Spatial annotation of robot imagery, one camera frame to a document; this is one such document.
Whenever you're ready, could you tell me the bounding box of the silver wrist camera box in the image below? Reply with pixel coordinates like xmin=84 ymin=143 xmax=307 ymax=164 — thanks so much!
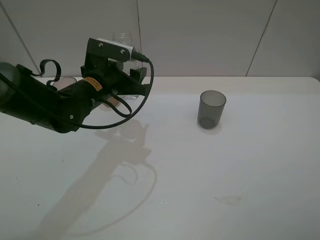
xmin=86 ymin=38 xmax=135 ymax=63

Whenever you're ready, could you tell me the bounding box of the black camera cable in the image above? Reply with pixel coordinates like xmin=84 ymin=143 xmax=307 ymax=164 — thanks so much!
xmin=39 ymin=53 xmax=155 ymax=130

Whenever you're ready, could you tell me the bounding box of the brown translucent plastic cup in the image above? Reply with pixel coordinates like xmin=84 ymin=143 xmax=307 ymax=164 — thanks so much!
xmin=100 ymin=97 xmax=121 ymax=111

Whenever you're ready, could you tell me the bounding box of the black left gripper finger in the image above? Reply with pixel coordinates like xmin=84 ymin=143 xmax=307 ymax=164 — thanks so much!
xmin=129 ymin=67 xmax=147 ymax=85

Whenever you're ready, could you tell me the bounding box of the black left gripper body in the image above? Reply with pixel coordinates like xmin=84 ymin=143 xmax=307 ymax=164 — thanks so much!
xmin=80 ymin=53 xmax=149 ymax=100

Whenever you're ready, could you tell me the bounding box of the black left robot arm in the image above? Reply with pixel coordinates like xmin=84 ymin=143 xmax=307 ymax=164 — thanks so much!
xmin=0 ymin=53 xmax=153 ymax=134

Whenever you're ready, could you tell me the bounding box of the clear plastic water bottle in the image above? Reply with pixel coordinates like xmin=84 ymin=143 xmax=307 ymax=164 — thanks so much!
xmin=112 ymin=31 xmax=140 ymax=102

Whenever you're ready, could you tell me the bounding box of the grey translucent plastic cup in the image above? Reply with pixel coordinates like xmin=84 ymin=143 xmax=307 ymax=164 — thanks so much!
xmin=197 ymin=90 xmax=227 ymax=130

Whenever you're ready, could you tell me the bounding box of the pink translucent plastic cup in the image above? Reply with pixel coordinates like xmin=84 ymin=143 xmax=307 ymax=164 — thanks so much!
xmin=52 ymin=77 xmax=77 ymax=91

